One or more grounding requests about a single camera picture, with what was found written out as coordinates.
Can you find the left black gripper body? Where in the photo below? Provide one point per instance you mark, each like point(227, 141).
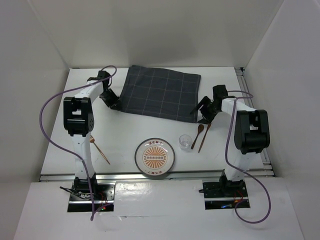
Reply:
point(106, 92)

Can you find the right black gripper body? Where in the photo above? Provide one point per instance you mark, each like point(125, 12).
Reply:
point(211, 112)

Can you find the brown wooden spoon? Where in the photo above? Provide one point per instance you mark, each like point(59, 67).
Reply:
point(200, 128)

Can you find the copper knife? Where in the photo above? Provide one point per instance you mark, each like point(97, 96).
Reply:
point(204, 137)

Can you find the clear drinking glass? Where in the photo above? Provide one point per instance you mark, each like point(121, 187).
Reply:
point(185, 142)

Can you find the dark grey checked cloth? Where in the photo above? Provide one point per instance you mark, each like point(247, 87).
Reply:
point(160, 93)

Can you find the copper fork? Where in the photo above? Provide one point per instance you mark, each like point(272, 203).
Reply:
point(93, 141)

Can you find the orange patterned plate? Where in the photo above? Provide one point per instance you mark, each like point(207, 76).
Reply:
point(154, 157)

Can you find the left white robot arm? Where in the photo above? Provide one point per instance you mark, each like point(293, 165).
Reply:
point(78, 121)

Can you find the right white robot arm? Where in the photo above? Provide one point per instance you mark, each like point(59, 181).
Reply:
point(248, 134)

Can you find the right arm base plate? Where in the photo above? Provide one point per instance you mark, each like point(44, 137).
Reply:
point(219, 197)

